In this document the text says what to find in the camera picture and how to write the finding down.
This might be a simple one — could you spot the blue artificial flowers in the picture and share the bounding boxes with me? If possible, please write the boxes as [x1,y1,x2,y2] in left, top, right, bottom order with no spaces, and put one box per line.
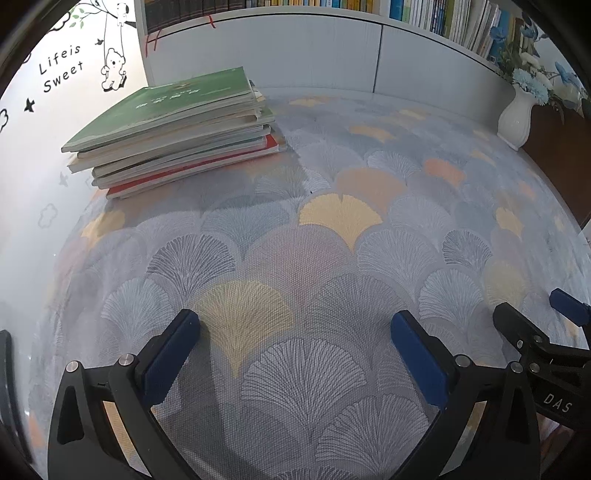
[485,18,591,121]

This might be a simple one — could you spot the white bookshelf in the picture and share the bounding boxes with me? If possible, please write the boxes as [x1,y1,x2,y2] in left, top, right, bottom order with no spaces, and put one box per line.
[134,0,518,95]

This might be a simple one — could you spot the plain green book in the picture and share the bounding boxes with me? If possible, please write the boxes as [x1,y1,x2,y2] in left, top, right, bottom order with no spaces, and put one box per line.
[61,66,256,153]

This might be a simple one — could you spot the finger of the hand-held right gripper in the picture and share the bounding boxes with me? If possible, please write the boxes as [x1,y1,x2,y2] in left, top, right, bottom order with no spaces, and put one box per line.
[549,288,591,326]
[492,302,555,356]

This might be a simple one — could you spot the leaf-patterned tablecloth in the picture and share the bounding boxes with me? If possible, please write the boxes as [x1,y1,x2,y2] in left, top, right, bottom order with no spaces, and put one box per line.
[28,92,591,480]

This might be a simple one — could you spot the dark wooden cabinet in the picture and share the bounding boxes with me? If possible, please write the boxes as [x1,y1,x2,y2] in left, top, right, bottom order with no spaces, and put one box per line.
[519,99,591,217]

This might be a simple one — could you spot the black cable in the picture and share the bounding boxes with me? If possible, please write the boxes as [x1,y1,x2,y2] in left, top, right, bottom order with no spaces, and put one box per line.
[0,330,33,464]

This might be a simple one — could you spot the row of black-spined books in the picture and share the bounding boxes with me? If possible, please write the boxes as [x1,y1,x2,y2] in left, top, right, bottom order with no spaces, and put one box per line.
[145,0,247,11]

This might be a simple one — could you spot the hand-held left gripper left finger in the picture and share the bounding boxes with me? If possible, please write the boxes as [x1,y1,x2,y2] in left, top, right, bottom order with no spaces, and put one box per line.
[47,309,201,480]

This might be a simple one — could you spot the neat stack of books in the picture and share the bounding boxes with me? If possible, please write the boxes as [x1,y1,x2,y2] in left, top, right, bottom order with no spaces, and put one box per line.
[61,66,289,200]

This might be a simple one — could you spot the black lettering wall decal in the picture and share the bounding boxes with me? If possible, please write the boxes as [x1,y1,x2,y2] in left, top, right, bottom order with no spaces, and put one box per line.
[37,44,86,95]

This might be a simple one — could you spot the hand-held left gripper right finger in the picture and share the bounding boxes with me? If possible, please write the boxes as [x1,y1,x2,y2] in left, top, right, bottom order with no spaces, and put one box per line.
[390,310,541,480]

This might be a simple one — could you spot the row of orange-spined books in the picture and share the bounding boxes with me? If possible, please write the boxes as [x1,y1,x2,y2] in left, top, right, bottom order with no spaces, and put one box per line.
[323,0,377,14]

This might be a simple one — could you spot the tree swing bear wall decal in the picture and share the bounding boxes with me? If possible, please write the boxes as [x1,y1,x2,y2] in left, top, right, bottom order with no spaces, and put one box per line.
[69,0,139,93]

